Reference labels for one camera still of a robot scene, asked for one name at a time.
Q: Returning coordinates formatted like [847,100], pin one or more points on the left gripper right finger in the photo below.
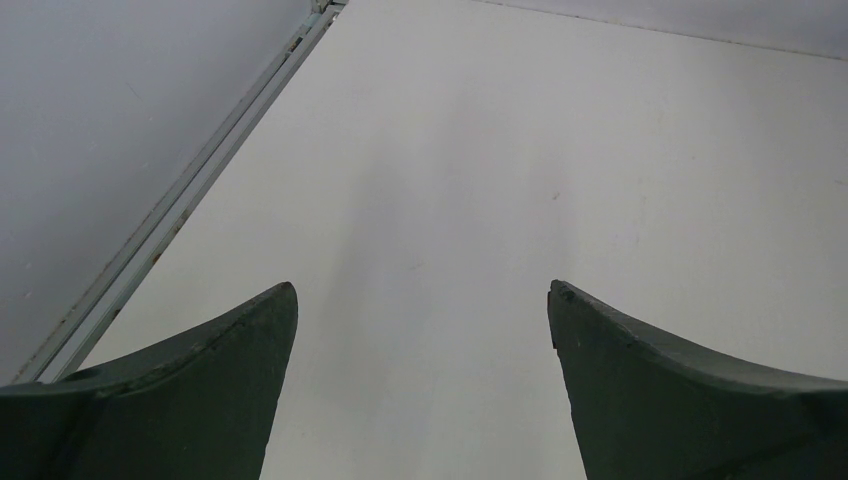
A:
[648,404]

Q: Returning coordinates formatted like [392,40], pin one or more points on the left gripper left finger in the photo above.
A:
[197,405]

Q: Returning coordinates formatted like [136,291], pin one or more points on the left aluminium frame rail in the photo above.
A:
[116,119]

